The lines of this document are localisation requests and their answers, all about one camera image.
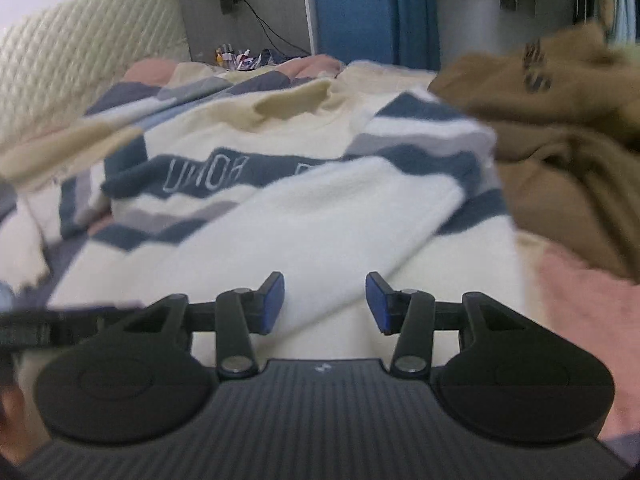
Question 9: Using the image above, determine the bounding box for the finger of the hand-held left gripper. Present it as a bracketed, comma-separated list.
[89, 302, 147, 330]

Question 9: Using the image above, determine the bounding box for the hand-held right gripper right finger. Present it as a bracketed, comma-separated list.
[366, 271, 528, 380]

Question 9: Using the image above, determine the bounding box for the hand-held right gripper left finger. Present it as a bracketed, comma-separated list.
[122, 271, 286, 380]

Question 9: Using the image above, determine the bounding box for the white blue striped sweater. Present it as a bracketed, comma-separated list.
[0, 87, 523, 361]

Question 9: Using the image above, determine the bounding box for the person's left hand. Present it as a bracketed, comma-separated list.
[0, 385, 27, 465]

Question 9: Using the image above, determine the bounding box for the patchwork quilt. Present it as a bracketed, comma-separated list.
[0, 55, 640, 456]

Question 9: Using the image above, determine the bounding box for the brown hoodie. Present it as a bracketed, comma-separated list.
[427, 22, 640, 281]

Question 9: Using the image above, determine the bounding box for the cluster of small bottles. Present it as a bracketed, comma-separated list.
[214, 44, 273, 71]

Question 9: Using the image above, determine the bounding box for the cream quilted headboard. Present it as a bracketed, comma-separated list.
[0, 0, 191, 143]

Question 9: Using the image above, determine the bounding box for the blue padded board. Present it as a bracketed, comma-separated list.
[315, 0, 396, 66]

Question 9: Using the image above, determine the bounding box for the blue curtain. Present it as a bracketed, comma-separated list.
[347, 0, 441, 71]

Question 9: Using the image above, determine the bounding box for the grey cabinet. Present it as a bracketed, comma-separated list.
[170, 0, 318, 63]

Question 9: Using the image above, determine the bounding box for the light blue hanging garment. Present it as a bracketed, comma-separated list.
[614, 0, 640, 45]

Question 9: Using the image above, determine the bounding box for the black cable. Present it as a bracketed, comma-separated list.
[239, 0, 311, 56]

